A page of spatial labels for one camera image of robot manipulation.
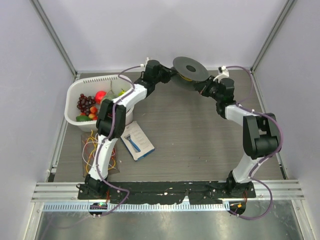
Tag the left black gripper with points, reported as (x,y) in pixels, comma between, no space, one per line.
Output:
(169,74)

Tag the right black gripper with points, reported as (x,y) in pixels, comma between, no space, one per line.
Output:
(202,87)

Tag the grey perforated cable spool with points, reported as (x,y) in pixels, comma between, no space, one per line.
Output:
(190,72)

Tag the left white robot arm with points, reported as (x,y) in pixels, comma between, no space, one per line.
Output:
(111,120)

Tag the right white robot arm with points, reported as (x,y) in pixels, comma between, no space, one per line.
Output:
(261,134)

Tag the green netted melon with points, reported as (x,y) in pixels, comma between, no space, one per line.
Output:
(110,95)

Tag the red apple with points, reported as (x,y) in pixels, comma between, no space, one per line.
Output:
(99,96)

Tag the razor in white box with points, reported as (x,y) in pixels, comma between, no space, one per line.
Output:
(136,141)

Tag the white plastic basket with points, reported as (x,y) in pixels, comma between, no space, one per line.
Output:
(89,87)

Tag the small peach fruit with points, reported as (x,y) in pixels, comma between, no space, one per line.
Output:
(91,113)

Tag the green leaf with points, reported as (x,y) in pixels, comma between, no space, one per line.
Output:
(83,118)

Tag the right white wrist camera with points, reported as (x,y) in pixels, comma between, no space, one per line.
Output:
(223,73)

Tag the black mounting base plate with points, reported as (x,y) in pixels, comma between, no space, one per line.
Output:
(165,192)

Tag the clear tray of cables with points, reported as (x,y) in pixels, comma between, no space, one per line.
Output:
(89,144)

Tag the aluminium rail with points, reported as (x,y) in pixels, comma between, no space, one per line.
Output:
(67,191)

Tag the white slotted cable duct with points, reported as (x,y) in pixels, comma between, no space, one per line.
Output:
(98,207)

